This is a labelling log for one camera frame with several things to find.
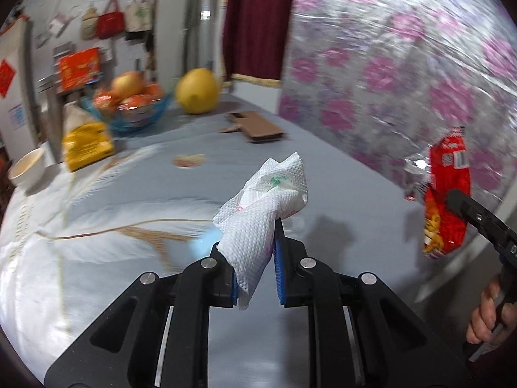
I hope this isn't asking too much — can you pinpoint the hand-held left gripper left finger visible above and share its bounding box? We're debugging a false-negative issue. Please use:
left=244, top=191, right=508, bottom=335
left=44, top=248, right=239, bottom=388

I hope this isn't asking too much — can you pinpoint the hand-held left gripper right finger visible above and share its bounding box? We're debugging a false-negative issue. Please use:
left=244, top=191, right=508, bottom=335
left=274, top=217, right=473, bottom=388

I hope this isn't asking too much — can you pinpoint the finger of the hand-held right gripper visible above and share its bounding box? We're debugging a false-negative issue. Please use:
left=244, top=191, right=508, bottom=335
left=446, top=189, right=517, bottom=254

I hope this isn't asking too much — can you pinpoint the red snack packet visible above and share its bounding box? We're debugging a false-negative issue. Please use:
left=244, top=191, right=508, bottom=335
left=405, top=126, right=472, bottom=260

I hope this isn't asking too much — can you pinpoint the white paper towel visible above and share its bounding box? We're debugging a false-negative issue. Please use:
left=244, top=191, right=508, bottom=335
left=213, top=151, right=310, bottom=312

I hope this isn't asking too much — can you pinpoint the person's right hand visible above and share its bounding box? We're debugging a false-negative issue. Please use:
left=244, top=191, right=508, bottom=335
left=466, top=276, right=505, bottom=345

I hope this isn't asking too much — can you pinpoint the blue grey tablecloth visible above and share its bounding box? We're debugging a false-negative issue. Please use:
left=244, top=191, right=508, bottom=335
left=0, top=91, right=501, bottom=388

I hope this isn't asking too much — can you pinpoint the round flat snack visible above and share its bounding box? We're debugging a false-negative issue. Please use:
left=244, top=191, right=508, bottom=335
left=173, top=154, right=207, bottom=168

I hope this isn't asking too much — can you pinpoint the brown cardboard piece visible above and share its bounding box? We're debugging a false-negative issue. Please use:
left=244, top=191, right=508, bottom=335
left=219, top=110, right=288, bottom=144

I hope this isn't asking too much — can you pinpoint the floral wrapped mattress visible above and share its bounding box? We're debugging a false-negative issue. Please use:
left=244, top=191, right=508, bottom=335
left=278, top=0, right=517, bottom=215

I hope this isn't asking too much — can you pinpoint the blue glass fruit bowl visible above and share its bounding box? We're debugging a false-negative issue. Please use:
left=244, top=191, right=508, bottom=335
left=81, top=89, right=174, bottom=137

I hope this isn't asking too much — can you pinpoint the yellow plastic bag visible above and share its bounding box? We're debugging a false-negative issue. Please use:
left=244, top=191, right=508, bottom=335
left=61, top=103, right=116, bottom=172

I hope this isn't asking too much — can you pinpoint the yellow pomelo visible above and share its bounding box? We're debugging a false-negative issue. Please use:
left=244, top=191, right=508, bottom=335
left=175, top=68, right=221, bottom=114

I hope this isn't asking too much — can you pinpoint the apple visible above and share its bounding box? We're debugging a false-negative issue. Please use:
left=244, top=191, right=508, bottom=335
left=111, top=70, right=145, bottom=98

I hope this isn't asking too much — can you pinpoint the white bowl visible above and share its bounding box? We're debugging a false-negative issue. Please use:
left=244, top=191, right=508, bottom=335
left=8, top=147, right=47, bottom=189

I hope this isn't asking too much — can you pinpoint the dark red curtain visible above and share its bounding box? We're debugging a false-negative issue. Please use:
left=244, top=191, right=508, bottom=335
left=222, top=0, right=299, bottom=87

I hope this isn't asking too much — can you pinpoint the orange red gift box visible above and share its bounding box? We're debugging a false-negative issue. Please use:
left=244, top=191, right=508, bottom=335
left=57, top=46, right=102, bottom=92

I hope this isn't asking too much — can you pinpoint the large beige tote bag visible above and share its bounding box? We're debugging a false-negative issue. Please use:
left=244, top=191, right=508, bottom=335
left=124, top=0, right=153, bottom=33

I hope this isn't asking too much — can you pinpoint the red handbag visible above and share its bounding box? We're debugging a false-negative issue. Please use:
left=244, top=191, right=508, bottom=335
left=96, top=0, right=125, bottom=40

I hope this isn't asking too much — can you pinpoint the small beige tote bag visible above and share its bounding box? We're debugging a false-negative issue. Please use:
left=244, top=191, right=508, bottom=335
left=80, top=6, right=99, bottom=41

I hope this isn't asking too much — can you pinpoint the red paper square on fridge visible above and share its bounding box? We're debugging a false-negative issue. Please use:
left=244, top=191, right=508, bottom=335
left=0, top=60, right=17, bottom=98

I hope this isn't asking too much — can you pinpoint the clear hanging pouch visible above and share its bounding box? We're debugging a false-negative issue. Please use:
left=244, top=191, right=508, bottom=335
left=48, top=6, right=83, bottom=39

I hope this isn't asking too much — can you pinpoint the white fridge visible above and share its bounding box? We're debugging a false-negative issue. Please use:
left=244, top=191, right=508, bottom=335
left=0, top=16, right=41, bottom=148

